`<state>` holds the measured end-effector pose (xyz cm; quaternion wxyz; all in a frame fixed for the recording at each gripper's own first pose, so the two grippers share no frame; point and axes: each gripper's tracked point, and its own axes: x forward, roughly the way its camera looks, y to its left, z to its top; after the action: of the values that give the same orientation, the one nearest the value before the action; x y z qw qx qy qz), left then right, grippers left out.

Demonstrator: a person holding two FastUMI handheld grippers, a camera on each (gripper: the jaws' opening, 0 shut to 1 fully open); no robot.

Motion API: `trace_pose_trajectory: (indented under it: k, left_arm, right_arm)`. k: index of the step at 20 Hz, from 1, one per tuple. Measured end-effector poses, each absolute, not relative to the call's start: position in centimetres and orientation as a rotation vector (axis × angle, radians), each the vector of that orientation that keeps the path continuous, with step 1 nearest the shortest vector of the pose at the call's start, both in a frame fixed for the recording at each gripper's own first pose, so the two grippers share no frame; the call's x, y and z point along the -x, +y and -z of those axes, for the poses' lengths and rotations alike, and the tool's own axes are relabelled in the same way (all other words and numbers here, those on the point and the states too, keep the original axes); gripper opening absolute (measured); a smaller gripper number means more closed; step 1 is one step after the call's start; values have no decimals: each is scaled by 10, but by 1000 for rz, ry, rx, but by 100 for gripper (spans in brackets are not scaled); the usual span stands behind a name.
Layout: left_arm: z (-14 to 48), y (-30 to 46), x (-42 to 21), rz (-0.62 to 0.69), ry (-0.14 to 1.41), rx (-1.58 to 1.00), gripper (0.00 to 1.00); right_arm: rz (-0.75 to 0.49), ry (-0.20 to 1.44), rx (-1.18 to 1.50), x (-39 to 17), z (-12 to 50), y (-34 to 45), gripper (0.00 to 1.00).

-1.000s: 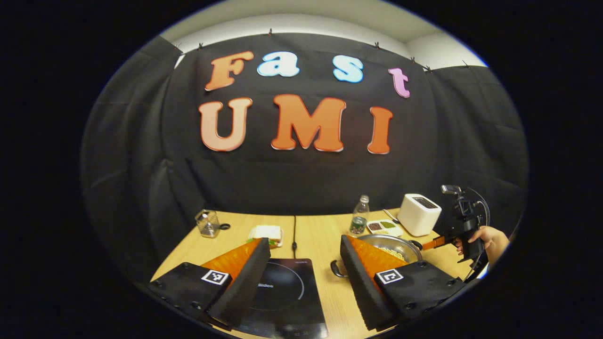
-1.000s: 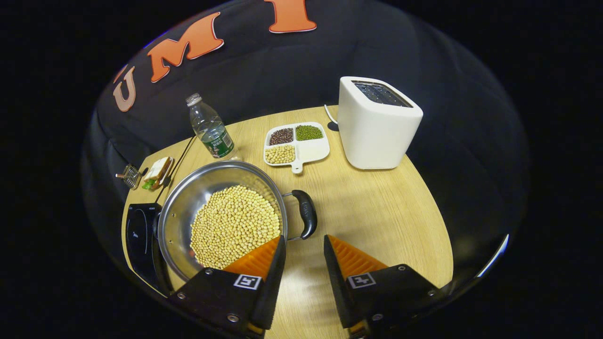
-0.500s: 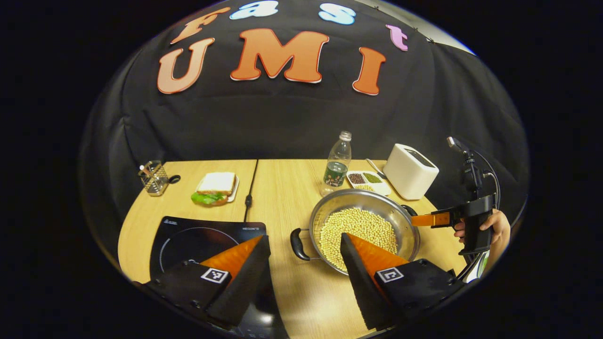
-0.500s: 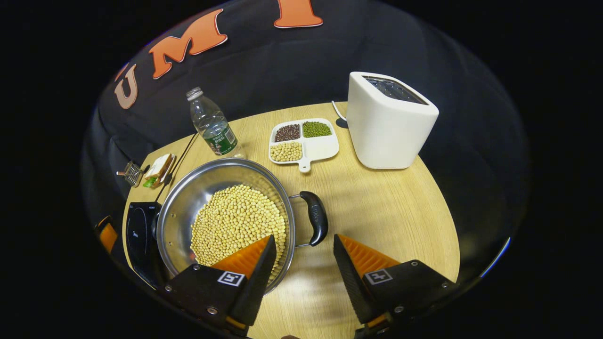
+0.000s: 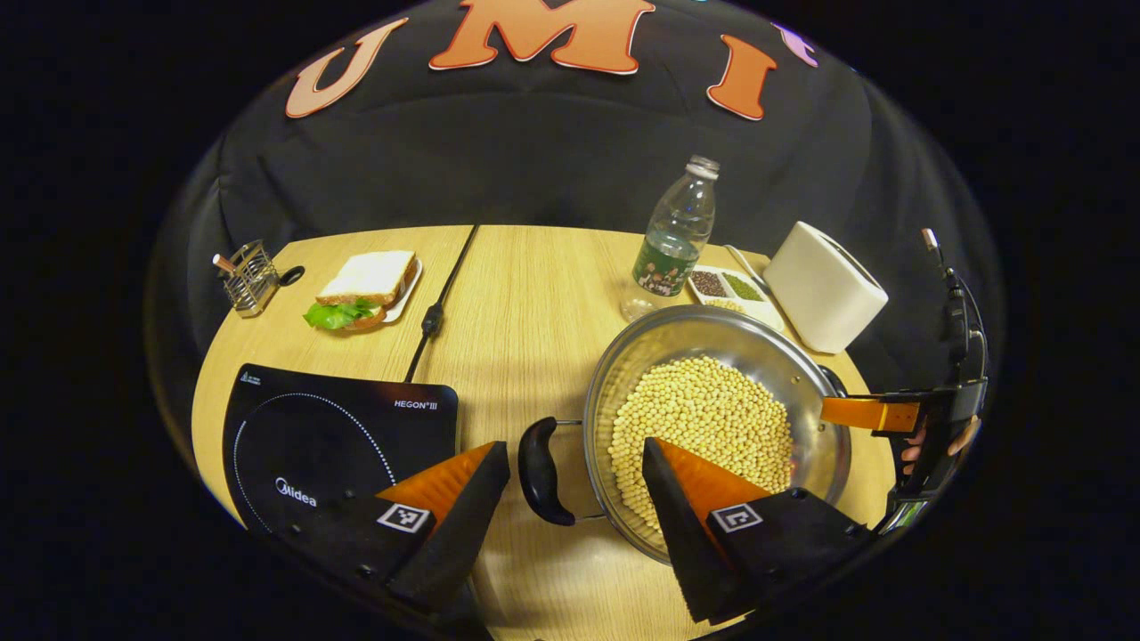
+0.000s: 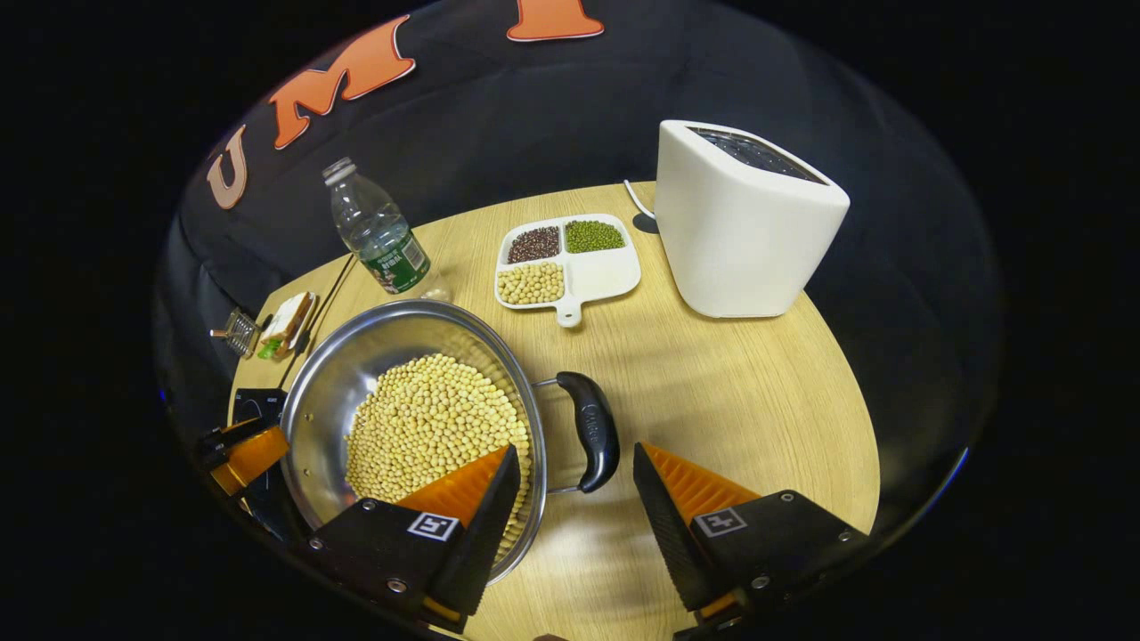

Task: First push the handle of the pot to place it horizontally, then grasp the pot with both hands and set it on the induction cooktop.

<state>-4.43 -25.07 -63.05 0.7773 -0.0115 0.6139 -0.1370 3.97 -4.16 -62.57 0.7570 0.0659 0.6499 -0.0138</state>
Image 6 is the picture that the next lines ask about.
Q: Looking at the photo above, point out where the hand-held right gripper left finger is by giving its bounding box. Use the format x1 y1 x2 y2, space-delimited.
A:
307 443 523 635

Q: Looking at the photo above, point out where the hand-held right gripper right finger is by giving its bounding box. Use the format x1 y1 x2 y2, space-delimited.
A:
632 442 870 638

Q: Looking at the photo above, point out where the black induction cooktop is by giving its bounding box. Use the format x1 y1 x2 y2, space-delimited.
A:
230 387 308 544

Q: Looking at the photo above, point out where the steel pot with black handles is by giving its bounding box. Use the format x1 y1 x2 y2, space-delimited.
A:
281 300 622 586

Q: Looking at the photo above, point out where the pile of soybeans in pot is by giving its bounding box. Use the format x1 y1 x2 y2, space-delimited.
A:
346 353 533 562

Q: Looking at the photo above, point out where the sandwich on small plate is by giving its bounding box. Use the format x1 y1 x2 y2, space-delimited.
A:
258 291 319 361

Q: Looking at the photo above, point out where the clear plastic water bottle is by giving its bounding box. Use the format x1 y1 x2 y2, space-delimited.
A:
322 158 452 304

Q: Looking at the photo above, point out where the small portion of soybeans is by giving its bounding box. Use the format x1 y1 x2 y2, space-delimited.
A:
497 262 566 305

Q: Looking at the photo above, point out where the white divided plate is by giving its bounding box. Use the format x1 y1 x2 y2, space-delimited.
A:
494 214 642 329

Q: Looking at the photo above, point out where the portion of dark red beans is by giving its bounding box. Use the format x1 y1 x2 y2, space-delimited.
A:
508 225 562 264

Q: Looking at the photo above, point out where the white toaster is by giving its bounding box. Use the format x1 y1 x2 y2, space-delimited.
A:
655 120 851 319

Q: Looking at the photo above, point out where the portion of green mung beans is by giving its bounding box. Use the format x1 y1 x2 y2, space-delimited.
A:
565 220 626 255

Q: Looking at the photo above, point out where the black backdrop cloth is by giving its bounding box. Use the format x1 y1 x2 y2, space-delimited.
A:
151 0 1007 535

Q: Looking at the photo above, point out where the small metal wire basket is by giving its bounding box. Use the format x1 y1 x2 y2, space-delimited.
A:
211 309 261 359

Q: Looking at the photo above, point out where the black power cable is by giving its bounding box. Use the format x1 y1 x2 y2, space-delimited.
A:
276 254 357 393

